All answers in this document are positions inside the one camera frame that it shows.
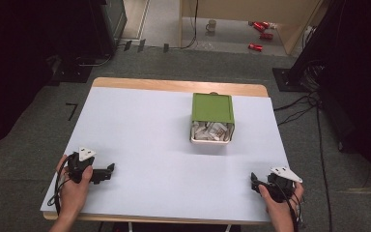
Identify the pile of white sachets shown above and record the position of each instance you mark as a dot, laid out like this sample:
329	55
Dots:
211	131

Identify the wooden table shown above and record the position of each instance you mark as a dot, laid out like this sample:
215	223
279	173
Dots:
174	85

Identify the black stand base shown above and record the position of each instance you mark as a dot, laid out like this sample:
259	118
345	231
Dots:
286	80
72	72

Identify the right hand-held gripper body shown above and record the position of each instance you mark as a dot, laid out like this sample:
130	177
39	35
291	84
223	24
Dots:
281	188

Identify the black cabinet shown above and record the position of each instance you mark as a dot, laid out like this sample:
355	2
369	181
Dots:
106	25

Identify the black tape strip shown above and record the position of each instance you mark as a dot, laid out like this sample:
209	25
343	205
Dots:
141	45
166	48

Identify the white table sheet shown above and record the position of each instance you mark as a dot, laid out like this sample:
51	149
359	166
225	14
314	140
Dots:
148	129

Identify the person's left hand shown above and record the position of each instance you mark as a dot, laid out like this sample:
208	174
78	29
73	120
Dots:
72	196

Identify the wooden partition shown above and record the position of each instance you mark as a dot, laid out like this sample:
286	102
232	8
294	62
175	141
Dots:
238	8

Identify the grey mug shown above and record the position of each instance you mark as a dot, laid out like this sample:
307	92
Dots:
211	25

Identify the red can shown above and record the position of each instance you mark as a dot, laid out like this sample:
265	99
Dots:
266	36
255	47
265	24
258	26

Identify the green drawer box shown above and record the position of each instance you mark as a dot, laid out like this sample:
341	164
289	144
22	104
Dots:
212	108

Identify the black curtain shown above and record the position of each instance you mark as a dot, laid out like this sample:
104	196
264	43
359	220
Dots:
16	64
360	80

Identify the person's right hand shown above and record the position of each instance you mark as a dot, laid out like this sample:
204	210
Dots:
281	212

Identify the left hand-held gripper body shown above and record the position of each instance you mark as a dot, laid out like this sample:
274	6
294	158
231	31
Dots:
77	167

